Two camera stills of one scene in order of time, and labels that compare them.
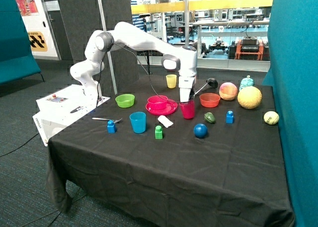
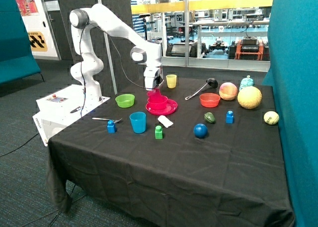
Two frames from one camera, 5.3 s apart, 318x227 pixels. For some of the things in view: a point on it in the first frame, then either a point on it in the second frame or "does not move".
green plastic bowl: [125, 101] does not move
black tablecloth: [175, 151] does not move
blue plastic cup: [138, 120] does not move
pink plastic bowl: [156, 103] does not move
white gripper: [185, 83] to [149, 75]
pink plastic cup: [188, 109] to [154, 92]
